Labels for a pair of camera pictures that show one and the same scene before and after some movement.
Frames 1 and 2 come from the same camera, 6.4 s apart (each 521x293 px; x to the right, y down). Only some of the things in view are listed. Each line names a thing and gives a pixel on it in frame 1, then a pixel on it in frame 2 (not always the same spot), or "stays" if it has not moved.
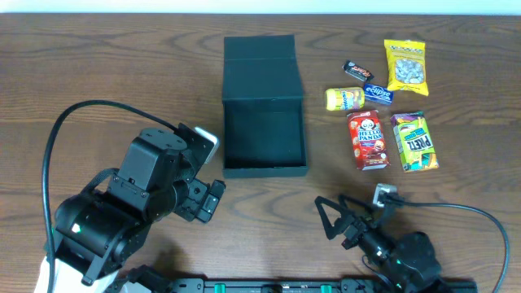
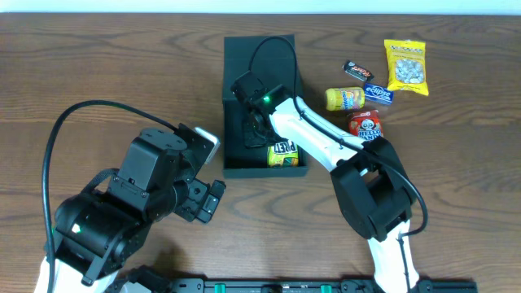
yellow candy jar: x=343 y=98 stays
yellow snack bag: x=406 y=61 stays
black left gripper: x=203 y=199 stays
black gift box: x=264 y=131 stays
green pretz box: x=414 y=142 to x=282 y=155
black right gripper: x=352 y=229 to x=252 y=131
